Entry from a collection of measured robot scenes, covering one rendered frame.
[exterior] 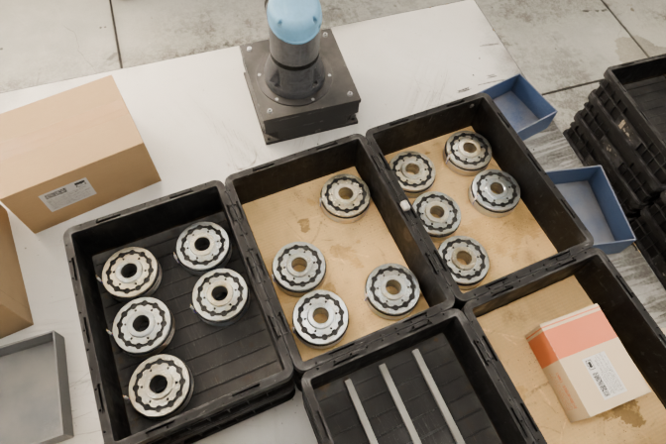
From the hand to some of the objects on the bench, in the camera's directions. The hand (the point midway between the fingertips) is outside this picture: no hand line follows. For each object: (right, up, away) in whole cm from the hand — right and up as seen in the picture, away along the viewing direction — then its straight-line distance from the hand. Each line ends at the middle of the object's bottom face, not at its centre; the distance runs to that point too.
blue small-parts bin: (+23, -69, +8) cm, 73 cm away
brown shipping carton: (-113, -83, -6) cm, 140 cm away
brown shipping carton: (-95, -58, +10) cm, 111 cm away
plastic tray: (-99, -104, -17) cm, 145 cm away
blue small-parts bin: (+10, -44, +22) cm, 50 cm away
